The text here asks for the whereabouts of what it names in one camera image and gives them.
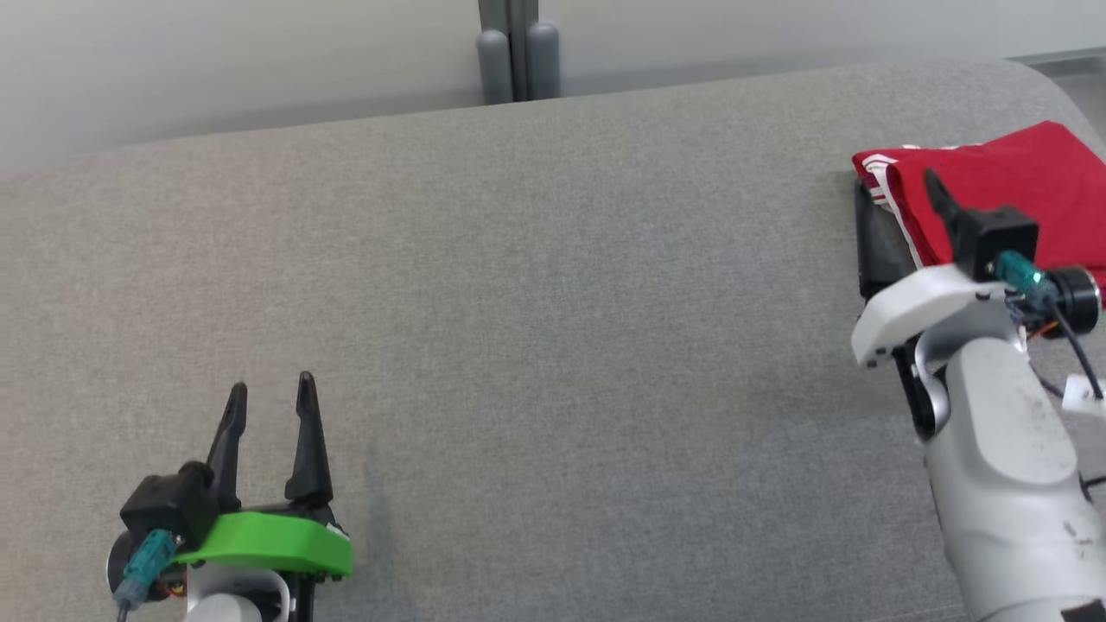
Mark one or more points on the grey double partition post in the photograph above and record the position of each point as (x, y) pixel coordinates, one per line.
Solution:
(518, 52)

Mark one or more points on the red basketball jersey black lettering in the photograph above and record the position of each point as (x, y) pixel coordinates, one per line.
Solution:
(1028, 173)

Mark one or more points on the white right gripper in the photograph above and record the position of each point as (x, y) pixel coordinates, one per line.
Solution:
(916, 307)

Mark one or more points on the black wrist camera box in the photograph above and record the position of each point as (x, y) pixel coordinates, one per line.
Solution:
(168, 505)
(998, 238)

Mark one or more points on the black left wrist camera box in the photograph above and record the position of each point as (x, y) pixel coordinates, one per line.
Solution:
(168, 505)

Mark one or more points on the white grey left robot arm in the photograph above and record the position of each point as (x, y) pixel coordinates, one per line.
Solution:
(233, 600)

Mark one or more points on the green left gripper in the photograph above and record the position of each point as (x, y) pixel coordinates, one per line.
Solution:
(268, 540)

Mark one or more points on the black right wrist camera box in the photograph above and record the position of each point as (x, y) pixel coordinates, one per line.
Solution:
(998, 238)

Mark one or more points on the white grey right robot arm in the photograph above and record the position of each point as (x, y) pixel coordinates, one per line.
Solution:
(1011, 484)

